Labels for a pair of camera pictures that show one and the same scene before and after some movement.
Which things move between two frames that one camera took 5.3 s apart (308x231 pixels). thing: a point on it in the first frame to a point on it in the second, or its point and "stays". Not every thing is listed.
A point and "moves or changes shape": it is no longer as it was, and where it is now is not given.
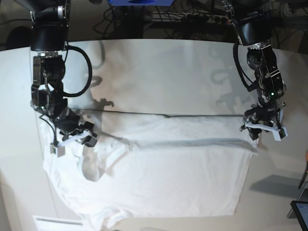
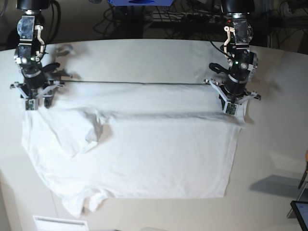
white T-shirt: [151, 166] moves or changes shape
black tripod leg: [303, 176] stays
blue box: [141, 3] stays
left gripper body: [68, 121] to [37, 83]
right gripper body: [259, 118] to [233, 90]
